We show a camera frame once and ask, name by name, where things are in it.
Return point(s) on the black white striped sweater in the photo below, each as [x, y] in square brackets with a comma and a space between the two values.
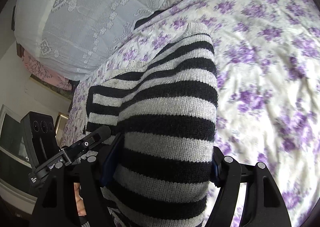
[166, 112]

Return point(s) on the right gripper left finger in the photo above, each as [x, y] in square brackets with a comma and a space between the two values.
[56, 205]

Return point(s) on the black mounting clamp bar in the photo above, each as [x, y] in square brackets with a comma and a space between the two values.
[67, 155]

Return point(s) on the pink floral pillow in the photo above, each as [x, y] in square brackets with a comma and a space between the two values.
[44, 73]

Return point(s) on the white lace cover cloth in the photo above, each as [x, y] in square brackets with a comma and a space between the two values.
[73, 37]

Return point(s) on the person's hand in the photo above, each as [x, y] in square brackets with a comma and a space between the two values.
[79, 202]

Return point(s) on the black camera box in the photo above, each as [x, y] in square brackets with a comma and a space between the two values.
[37, 136]

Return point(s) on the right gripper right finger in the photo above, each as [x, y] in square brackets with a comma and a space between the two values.
[254, 185]

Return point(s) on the purple floral bed sheet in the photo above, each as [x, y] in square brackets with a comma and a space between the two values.
[267, 59]

